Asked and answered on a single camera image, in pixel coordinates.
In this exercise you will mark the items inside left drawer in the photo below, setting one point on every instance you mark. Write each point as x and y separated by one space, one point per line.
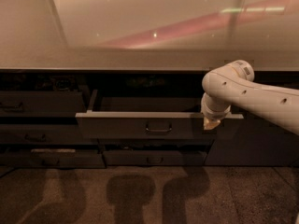
37 82

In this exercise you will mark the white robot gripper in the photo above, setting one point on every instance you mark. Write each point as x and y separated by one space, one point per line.
215 113

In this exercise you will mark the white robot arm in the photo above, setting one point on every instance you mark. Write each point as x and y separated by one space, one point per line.
260 194

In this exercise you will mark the dark drawer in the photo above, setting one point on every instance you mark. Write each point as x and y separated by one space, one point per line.
156 142
53 104
39 134
52 158
143 118
154 158

